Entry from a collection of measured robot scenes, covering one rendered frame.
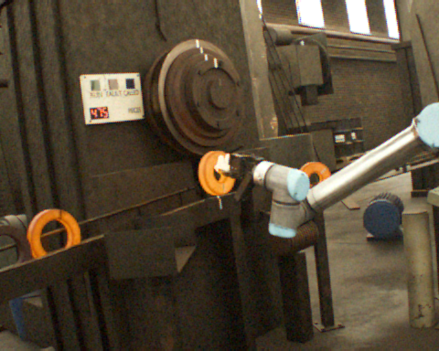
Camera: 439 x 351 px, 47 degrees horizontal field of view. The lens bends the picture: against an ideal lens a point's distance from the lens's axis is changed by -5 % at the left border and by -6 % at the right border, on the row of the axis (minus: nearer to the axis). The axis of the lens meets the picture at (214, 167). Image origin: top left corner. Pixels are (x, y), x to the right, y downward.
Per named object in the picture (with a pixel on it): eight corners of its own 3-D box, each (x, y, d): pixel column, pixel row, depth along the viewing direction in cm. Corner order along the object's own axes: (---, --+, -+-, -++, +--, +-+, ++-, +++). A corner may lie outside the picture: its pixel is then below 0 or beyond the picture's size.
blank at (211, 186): (193, 155, 181) (200, 154, 179) (224, 147, 192) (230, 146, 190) (203, 199, 182) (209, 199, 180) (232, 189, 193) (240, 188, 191)
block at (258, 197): (238, 223, 233) (230, 169, 232) (250, 219, 239) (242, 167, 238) (256, 223, 226) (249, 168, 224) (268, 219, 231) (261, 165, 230)
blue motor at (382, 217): (363, 246, 386) (358, 201, 384) (373, 229, 437) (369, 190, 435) (403, 243, 372) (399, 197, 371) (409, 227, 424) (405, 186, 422)
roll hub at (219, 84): (189, 133, 198) (179, 60, 196) (240, 127, 217) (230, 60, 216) (199, 132, 194) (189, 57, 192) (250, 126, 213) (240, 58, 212)
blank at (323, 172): (312, 203, 237) (315, 203, 234) (290, 179, 235) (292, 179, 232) (335, 178, 239) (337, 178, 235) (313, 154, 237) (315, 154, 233)
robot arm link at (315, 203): (453, 94, 152) (287, 198, 186) (449, 94, 141) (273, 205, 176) (473, 126, 150) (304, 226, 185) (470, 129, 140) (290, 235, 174)
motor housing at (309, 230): (279, 343, 228) (265, 228, 225) (307, 325, 244) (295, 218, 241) (303, 347, 219) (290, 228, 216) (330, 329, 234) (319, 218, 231)
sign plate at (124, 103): (85, 124, 188) (80, 76, 187) (142, 119, 206) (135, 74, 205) (89, 123, 186) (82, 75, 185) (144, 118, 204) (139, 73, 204)
